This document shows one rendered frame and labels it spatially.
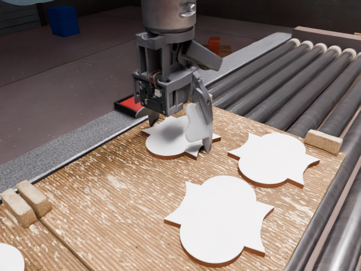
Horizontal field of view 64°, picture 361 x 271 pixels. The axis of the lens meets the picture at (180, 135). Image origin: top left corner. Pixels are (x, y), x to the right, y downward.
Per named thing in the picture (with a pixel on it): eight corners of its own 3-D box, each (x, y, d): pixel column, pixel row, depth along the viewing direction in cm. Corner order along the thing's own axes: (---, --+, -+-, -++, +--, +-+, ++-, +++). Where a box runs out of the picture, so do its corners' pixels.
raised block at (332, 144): (302, 143, 53) (305, 131, 52) (305, 138, 54) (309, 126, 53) (337, 156, 50) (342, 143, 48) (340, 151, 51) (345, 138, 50)
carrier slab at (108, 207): (17, 202, 43) (14, 194, 42) (187, 102, 70) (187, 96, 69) (217, 394, 25) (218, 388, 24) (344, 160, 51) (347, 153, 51)
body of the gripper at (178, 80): (134, 106, 47) (124, 30, 40) (168, 88, 53) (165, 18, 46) (169, 122, 43) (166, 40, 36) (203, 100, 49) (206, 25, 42)
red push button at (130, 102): (118, 108, 68) (118, 102, 68) (137, 99, 72) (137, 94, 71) (137, 116, 65) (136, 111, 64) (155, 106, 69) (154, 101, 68)
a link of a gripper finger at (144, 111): (123, 125, 55) (138, 94, 48) (146, 112, 59) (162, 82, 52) (134, 137, 54) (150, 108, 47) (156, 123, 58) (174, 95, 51)
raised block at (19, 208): (4, 207, 40) (-3, 193, 39) (17, 200, 41) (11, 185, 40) (25, 230, 37) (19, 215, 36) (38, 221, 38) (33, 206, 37)
